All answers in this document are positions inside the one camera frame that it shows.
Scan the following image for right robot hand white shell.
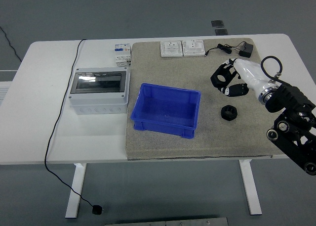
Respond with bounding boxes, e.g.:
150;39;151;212
210;58;276;98

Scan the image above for black hexagonal nut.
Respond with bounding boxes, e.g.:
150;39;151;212
220;104;238;122

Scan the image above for blue plastic box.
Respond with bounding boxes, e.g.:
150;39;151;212
130;82;201;139

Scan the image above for grey distribution box clear lid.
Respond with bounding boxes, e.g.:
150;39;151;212
68;66;131;115

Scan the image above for white table leg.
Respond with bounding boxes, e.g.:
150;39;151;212
238;159;262;216
65;163;87;219

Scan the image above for grey-brown mat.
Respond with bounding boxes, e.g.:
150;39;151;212
125;37;274;161

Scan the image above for white circuit breaker red marks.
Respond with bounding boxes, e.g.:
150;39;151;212
115;54;132;67

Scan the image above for white circuit breaker blue label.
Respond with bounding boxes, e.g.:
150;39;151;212
114;43;131;55

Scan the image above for white grey floor fixture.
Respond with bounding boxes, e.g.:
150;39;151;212
0;69;19;105

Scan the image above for black power adapter with cord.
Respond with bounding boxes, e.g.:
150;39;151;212
204;41;254;58

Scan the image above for long black cable with plug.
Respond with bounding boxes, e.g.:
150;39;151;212
44;39;103;215

